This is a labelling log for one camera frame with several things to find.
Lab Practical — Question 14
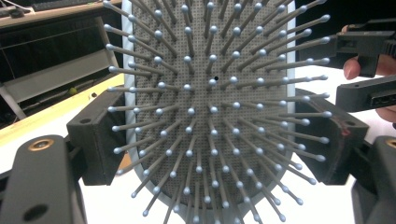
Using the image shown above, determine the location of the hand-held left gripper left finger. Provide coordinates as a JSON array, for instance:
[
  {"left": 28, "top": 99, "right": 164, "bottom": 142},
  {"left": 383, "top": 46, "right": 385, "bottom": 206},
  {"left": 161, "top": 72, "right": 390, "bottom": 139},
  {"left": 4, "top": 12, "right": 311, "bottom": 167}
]
[{"left": 66, "top": 90, "right": 128, "bottom": 187}]

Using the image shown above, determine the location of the dark keyboard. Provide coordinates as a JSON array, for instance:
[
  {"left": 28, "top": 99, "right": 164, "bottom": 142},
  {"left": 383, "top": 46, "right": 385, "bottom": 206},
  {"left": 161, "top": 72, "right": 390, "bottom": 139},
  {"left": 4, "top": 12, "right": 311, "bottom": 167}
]
[{"left": 31, "top": 0, "right": 105, "bottom": 12}]

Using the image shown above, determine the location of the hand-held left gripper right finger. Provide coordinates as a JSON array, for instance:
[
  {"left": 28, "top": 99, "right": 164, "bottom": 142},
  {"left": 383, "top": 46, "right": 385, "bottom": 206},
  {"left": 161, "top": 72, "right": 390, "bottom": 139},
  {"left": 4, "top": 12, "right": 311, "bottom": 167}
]
[{"left": 294, "top": 88, "right": 371, "bottom": 186}]

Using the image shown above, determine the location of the wooden desk in background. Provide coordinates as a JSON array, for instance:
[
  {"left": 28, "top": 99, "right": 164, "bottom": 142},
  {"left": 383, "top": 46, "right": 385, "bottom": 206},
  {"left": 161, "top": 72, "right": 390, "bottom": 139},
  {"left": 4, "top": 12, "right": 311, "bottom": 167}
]
[{"left": 0, "top": 0, "right": 123, "bottom": 30}]

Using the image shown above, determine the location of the light blue hairbrush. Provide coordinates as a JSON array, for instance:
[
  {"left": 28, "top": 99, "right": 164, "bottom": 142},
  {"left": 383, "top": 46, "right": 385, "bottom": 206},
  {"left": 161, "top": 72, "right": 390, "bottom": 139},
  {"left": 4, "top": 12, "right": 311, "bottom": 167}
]
[{"left": 102, "top": 0, "right": 333, "bottom": 224}]

